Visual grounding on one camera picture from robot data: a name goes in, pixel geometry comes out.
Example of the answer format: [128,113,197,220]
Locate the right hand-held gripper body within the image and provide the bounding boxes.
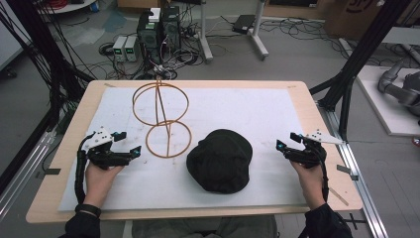
[296,129,346,169]

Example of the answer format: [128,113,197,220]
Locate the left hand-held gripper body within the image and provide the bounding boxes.
[86,127,117,171]

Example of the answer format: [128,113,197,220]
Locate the black bucket hat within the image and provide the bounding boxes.
[185,128,254,194]

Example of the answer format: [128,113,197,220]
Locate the person's right hand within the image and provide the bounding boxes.
[290,162,326,211]

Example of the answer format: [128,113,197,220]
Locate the person's left hand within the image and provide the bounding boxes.
[83,164,124,209]

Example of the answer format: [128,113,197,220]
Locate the grey tape piece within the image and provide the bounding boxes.
[336,164,360,181]

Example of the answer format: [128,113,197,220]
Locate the beige tape strip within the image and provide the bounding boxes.
[329,186,350,207]

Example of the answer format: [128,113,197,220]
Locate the black wristband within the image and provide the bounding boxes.
[74,203,103,218]

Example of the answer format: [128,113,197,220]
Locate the white foam mat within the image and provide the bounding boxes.
[58,86,310,212]

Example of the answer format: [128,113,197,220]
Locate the white board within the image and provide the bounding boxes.
[356,63,420,137]

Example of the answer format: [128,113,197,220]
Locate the grey bench power supply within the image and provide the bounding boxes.
[124,35,142,62]
[112,35,129,62]

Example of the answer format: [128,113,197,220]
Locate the black computer tower green fan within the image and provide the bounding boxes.
[136,11,163,64]

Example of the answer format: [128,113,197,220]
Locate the person's legs grey pants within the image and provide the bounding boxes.
[131,215,279,238]

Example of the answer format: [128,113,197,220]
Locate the white metal table leg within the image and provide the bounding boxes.
[251,0,269,61]
[197,0,214,64]

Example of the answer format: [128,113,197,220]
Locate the flat black box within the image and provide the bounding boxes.
[231,14,257,35]

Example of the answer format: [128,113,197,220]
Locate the white box device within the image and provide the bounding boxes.
[148,7,162,24]

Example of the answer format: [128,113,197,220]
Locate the brown cardboard box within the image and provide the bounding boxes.
[324,0,420,42]

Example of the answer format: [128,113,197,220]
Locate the round white table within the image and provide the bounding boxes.
[37,0,97,15]

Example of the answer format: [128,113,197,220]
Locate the white panel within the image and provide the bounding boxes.
[0,0,32,71]

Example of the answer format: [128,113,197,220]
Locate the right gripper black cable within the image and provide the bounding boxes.
[316,144,331,203]

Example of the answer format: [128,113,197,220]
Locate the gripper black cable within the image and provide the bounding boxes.
[74,133,97,205]
[316,144,331,203]

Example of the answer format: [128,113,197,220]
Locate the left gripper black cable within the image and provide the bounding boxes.
[74,133,97,205]

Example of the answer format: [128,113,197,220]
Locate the orange wire hat stand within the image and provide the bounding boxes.
[132,77,193,159]

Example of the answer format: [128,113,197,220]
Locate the aluminium rail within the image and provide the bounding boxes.
[0,129,57,221]
[317,100,390,238]

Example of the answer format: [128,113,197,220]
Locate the coiled black cable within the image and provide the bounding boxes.
[97,42,115,58]

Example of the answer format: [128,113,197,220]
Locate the tangle of floor cables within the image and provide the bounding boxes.
[83,14,420,81]

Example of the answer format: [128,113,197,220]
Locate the black metal frame post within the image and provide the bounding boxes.
[309,0,414,142]

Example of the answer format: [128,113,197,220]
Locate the black frame post with cables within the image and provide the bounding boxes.
[0,0,95,196]

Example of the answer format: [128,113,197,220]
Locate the red cable coil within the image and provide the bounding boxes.
[45,0,69,10]

